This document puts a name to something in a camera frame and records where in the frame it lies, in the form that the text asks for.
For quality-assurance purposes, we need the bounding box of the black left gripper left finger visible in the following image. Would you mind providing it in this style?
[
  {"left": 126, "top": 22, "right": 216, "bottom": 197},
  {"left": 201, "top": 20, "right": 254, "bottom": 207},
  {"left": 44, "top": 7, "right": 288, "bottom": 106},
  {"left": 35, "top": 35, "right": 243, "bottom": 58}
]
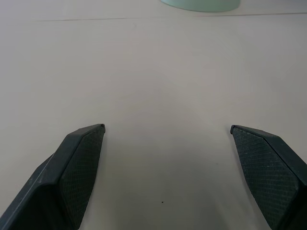
[{"left": 0, "top": 123, "right": 106, "bottom": 230}]

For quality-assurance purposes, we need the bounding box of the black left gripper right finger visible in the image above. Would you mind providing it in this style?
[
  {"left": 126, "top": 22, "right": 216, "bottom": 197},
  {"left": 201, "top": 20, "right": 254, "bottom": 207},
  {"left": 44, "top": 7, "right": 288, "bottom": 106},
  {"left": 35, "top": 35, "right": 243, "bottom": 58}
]
[{"left": 230, "top": 124, "right": 307, "bottom": 230}]

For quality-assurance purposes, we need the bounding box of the pale green round object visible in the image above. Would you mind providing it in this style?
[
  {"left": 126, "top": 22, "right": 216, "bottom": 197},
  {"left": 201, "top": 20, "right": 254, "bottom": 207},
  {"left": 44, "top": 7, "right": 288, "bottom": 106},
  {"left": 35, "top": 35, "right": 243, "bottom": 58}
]
[{"left": 160, "top": 0, "right": 241, "bottom": 12}]

